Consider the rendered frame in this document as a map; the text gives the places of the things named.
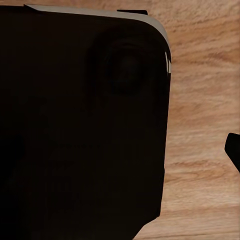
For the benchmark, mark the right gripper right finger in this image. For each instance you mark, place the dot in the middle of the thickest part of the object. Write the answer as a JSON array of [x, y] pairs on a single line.
[[232, 148]]

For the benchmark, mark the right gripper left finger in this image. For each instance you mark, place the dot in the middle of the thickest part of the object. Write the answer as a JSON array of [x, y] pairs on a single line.
[[12, 148]]

